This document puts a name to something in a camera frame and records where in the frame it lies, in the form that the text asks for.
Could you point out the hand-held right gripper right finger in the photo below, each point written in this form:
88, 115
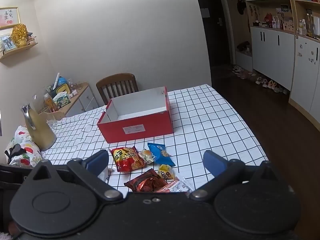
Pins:
214, 162

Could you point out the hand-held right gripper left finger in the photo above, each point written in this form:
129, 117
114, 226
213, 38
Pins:
98, 161

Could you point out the red orange snack packet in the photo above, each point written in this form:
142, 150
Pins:
127, 160

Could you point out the clear white red packet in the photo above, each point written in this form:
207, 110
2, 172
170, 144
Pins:
181, 186

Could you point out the yellow candy packet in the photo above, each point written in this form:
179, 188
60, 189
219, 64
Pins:
166, 172

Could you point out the red cardboard box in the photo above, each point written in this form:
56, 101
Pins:
150, 127

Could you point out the small white packet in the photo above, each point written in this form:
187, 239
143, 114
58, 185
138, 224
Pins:
105, 176

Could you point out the white black checkered tablecloth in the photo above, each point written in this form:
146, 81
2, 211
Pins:
212, 120

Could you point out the small cream snack packet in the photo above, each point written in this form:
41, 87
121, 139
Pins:
146, 156

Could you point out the dark red foil packet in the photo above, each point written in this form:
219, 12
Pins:
145, 183

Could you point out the blue snack packet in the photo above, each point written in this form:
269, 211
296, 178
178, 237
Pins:
160, 155

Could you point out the white wooden side cabinet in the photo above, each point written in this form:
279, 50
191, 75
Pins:
85, 102

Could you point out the gold kettle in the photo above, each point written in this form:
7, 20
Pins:
40, 132

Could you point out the clear glass cup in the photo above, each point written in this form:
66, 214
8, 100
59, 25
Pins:
50, 116

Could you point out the green patterned tissue box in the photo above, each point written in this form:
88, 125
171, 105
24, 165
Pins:
62, 100

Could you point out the small white charger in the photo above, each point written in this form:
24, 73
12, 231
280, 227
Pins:
74, 94

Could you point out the colourful dotted bag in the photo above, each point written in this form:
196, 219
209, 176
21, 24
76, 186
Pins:
25, 140

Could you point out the clear glass jar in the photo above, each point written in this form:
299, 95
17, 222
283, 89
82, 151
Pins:
76, 86

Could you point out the yellow black container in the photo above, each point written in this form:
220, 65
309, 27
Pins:
60, 88

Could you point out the brown wooden chair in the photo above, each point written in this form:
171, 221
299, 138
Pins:
117, 78

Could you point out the clear glass dome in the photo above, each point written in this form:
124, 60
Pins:
35, 100

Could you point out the blue round lid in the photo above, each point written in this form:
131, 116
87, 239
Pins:
62, 80

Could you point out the white slim bottle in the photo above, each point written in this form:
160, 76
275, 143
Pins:
55, 79

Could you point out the row of shoes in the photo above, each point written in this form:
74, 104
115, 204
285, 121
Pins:
262, 81

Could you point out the dark door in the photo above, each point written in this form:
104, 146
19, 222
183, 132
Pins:
215, 42

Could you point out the dark bundle on bench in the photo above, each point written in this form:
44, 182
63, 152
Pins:
243, 45

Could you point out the white lower cabinet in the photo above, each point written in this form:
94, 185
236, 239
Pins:
272, 55

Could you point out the white tall cabinet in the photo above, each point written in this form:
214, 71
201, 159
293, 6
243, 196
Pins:
305, 80

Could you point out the gold ornament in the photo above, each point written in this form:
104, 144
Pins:
19, 35

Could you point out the red item on counter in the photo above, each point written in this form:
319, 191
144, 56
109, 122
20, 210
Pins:
268, 18

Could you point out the framed calligraphy picture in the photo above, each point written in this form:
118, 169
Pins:
8, 17

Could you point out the wooden wall shelf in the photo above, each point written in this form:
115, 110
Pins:
20, 51

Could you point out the small photo frame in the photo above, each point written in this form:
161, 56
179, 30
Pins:
7, 42

